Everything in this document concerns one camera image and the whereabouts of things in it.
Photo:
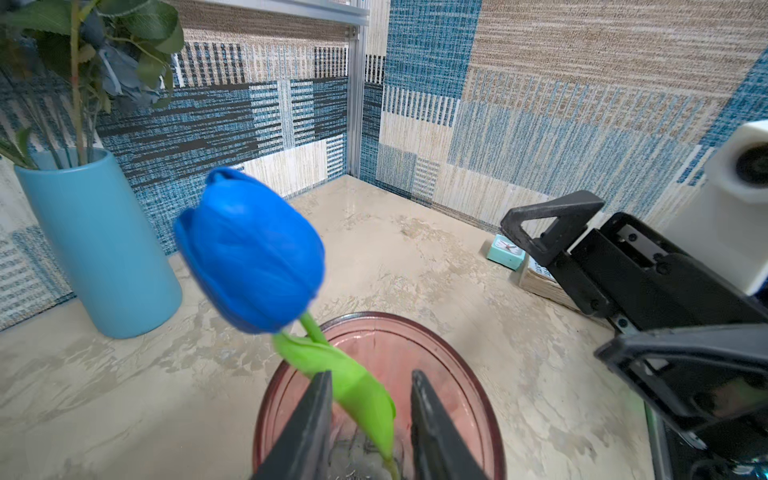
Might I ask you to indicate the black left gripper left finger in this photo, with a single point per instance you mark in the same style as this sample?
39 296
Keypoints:
301 450

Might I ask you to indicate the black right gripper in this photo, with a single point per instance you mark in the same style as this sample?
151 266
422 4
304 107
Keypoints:
708 384

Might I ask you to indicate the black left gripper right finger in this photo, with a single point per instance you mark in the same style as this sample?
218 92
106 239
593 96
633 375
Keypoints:
439 451

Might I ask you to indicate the dark red glass vase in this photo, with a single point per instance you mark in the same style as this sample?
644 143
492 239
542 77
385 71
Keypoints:
391 347

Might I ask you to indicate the blue tulip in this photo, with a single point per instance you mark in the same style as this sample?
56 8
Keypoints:
261 264

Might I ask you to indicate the light blue ceramic vase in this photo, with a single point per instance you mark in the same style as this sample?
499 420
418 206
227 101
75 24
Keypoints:
103 242

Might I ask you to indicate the blue rose bouquet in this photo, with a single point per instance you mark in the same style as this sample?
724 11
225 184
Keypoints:
65 64

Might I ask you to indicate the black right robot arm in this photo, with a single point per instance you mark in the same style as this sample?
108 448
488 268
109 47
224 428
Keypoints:
708 456

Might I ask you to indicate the colourful book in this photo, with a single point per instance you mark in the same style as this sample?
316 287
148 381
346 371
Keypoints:
537 280

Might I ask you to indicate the small teal clock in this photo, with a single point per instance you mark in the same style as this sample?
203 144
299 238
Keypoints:
504 252

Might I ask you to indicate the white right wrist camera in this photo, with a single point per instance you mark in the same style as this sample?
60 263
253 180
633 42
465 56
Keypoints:
725 224

